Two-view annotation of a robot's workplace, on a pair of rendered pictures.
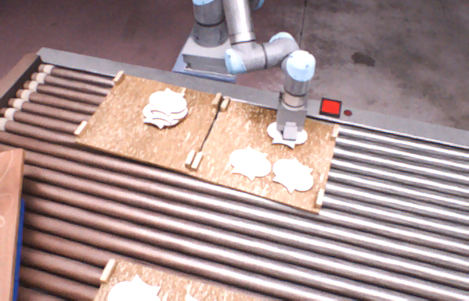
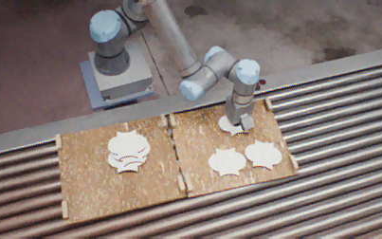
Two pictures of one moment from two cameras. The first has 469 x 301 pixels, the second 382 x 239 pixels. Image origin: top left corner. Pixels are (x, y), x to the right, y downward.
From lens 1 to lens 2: 0.55 m
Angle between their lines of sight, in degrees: 20
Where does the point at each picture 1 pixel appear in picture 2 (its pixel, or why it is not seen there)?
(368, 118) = (279, 79)
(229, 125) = (188, 137)
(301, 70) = (253, 77)
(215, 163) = (201, 176)
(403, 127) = (305, 75)
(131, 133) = (112, 189)
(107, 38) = not seen: outside the picture
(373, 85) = (216, 31)
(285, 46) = (225, 59)
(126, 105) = (86, 165)
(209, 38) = (118, 65)
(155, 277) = not seen: outside the picture
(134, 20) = not seen: outside the picture
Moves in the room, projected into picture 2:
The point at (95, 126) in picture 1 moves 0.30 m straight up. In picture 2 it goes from (73, 199) to (49, 156)
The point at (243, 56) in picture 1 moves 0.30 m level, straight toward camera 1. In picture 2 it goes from (201, 83) to (255, 156)
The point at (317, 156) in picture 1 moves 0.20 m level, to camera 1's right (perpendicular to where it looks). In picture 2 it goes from (268, 129) to (307, 108)
